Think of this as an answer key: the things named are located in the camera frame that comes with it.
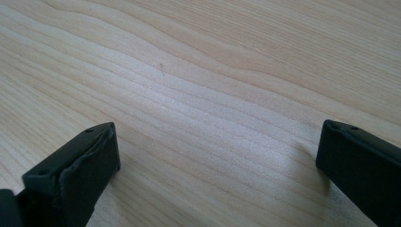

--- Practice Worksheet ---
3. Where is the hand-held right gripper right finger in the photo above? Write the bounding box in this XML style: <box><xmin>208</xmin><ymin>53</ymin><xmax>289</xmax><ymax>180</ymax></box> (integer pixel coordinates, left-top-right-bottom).
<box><xmin>315</xmin><ymin>119</ymin><xmax>401</xmax><ymax>227</ymax></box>

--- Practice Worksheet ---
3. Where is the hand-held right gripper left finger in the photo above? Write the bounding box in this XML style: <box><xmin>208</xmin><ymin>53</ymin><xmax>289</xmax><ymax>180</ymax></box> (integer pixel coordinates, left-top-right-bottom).
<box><xmin>17</xmin><ymin>121</ymin><xmax>122</xmax><ymax>227</ymax></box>

